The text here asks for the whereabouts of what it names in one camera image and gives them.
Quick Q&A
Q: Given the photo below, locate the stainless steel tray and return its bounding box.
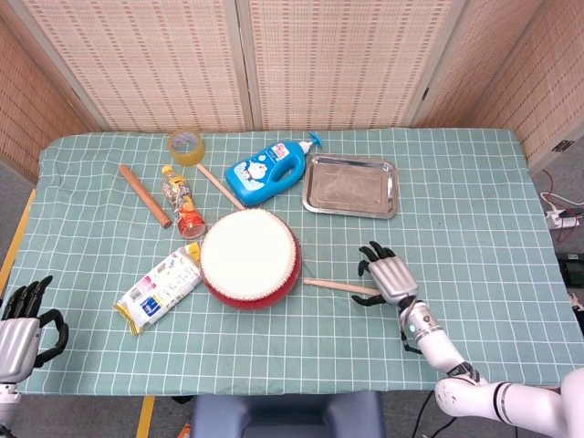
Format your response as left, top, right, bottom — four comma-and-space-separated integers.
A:
302, 153, 401, 220

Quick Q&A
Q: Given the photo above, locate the green checked tablecloth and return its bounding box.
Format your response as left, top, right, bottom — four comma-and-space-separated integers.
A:
2, 127, 584, 396

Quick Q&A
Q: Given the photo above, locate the red cable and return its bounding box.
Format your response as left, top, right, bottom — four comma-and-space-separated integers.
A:
541, 169, 584, 207

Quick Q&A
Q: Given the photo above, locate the yellow packing tape roll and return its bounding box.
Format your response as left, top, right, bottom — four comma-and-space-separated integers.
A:
167, 128, 206, 167

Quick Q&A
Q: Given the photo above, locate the black cable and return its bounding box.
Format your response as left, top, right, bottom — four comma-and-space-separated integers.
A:
417, 391, 440, 428

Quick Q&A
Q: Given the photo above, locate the brown wooden rolling pin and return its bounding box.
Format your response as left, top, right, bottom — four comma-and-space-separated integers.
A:
119, 164, 173, 229

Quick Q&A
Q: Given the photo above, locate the orange drink bottle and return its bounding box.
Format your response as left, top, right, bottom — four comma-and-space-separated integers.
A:
161, 164, 207, 240

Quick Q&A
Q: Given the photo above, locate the bamboo folding screen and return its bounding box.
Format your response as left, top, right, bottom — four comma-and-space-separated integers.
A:
0, 0, 584, 183

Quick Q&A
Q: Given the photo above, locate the red drum white top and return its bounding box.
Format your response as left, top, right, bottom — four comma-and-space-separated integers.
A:
199, 208, 303, 312

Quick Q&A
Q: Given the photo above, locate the white power strip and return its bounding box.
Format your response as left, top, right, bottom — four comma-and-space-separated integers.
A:
545, 207, 581, 229

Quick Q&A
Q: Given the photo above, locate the blue detergent pump bottle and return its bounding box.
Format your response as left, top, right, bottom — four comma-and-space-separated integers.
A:
224, 131, 324, 207

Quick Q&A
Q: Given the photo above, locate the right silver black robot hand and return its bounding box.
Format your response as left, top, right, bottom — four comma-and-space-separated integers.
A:
351, 241, 420, 307

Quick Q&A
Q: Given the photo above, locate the light wooden drumstick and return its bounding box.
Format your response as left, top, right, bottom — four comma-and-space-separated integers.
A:
303, 277, 382, 296
196, 163, 246, 211

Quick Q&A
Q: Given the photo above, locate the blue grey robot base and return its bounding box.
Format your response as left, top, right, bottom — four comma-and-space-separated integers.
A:
191, 391, 387, 438

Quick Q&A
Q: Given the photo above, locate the white plastic snack package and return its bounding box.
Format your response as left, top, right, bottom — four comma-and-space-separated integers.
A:
113, 242, 203, 337

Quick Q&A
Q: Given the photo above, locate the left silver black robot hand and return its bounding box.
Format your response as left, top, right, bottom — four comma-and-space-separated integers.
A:
0, 275, 69, 382

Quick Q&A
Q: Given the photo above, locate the black device box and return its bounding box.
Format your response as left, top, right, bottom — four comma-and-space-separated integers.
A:
558, 250, 584, 288

